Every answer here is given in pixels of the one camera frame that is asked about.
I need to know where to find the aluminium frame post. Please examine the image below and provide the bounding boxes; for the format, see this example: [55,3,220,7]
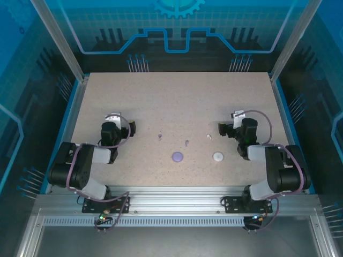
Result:
[269,0,324,82]
[29,0,91,82]

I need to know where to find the aluminium mounting rail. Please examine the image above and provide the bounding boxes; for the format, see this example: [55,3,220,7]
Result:
[36,186,321,215]

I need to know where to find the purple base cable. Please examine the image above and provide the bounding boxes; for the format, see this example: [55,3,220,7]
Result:
[94,191,131,233]
[242,198,281,233]

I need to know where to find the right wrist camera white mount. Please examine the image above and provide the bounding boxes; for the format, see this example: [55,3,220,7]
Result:
[230,110,247,130]

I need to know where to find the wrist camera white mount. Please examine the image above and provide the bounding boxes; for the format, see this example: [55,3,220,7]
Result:
[230,110,247,130]
[104,111,122,127]

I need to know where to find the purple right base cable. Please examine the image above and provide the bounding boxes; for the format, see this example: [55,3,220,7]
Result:
[242,198,281,233]

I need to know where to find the aluminium side rail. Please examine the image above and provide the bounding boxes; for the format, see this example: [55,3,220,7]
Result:
[269,74,309,193]
[45,76,91,193]

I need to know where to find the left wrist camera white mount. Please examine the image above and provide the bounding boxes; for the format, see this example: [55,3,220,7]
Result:
[104,111,122,127]

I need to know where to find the grey metal sheet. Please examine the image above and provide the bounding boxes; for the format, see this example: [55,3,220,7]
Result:
[34,226,319,257]

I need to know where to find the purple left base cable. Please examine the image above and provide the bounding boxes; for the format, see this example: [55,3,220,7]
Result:
[94,191,131,233]

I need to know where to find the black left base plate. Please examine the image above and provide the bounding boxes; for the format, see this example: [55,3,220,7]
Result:
[81,196,131,214]

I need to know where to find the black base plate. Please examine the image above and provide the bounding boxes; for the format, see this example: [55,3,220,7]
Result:
[81,196,131,214]
[222,196,273,214]

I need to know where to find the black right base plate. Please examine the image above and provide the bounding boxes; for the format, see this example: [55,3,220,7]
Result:
[222,196,273,214]

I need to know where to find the slotted grey cable duct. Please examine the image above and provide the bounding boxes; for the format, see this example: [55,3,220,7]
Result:
[42,217,246,227]

